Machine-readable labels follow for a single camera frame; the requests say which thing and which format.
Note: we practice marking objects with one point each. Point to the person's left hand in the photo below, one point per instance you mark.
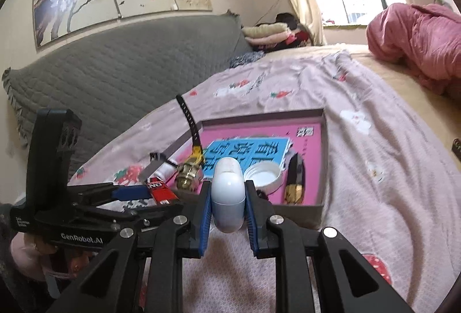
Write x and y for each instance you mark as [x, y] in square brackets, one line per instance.
[72, 260]

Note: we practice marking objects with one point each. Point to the yellow black wristwatch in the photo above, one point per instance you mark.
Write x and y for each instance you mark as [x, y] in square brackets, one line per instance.
[189, 122]

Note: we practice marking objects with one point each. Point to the blue patterned cloth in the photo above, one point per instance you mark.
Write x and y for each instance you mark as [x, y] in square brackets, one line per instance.
[246, 59]

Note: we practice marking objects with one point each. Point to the white earbud case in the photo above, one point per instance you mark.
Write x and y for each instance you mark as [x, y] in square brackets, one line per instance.
[228, 194]

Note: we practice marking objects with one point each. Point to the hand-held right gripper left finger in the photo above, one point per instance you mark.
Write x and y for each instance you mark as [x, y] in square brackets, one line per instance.
[201, 223]

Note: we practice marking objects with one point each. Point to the grey cardboard box tray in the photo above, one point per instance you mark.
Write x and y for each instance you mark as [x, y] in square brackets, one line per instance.
[299, 215]

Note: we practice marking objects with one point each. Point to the strawberry printed pink blanket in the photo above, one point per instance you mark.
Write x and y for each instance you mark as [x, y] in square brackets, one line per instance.
[378, 172]

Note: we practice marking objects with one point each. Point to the black gold lipstick tube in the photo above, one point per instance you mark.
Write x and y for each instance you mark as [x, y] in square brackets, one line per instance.
[295, 179]

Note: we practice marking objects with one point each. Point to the brass metal fitting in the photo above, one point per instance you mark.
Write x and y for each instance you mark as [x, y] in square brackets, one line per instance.
[187, 176]

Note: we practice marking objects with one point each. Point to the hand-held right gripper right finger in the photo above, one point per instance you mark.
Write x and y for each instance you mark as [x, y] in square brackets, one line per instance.
[255, 223]

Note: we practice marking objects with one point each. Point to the grey quilted headboard cover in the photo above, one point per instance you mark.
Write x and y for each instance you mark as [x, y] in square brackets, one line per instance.
[126, 64]

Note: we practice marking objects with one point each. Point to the pink folded blanket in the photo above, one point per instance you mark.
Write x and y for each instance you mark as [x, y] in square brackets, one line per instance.
[273, 38]

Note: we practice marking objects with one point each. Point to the red tube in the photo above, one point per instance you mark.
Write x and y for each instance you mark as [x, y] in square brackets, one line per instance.
[160, 190]

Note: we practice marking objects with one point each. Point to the cream folded blanket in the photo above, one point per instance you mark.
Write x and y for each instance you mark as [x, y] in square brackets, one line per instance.
[263, 29]

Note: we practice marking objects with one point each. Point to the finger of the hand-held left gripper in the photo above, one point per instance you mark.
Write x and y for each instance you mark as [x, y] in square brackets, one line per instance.
[129, 193]
[144, 215]

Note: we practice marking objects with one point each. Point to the pink duvet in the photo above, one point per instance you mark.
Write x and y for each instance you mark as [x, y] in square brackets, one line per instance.
[421, 39]

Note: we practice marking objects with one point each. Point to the pink exercise book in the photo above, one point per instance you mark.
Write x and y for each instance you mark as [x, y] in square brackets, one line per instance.
[248, 133]

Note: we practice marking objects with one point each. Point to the dark pile of clothes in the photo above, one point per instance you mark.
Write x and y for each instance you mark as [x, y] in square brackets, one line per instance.
[297, 32]

